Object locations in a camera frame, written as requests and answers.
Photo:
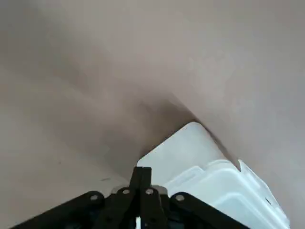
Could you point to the translucent plastic box lid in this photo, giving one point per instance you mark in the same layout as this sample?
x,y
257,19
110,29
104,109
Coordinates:
x,y
226,190

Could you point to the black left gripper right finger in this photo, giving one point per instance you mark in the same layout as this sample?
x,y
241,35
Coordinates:
x,y
152,205

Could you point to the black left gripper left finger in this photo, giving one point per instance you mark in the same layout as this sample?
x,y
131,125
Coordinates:
x,y
119,205

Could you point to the white preservation box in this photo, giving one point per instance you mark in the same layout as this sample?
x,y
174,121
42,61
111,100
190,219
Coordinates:
x,y
186,148

